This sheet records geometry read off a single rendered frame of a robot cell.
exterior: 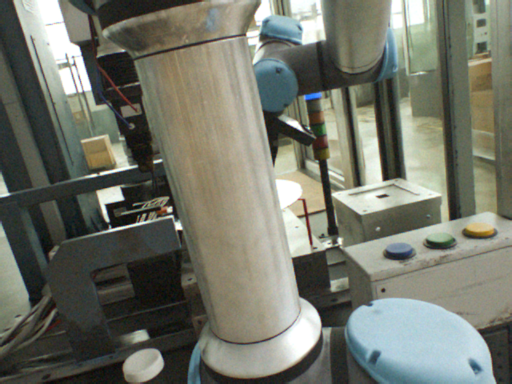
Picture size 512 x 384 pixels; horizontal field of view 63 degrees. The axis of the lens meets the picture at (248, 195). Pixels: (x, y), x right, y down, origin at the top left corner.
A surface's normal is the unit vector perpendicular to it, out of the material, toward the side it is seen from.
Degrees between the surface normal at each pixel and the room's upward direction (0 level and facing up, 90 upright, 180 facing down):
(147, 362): 0
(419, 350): 8
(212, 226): 94
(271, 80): 112
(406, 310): 8
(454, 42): 90
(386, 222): 90
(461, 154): 90
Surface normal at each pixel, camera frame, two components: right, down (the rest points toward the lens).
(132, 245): 0.15, 0.24
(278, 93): -0.11, 0.63
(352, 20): -0.08, 1.00
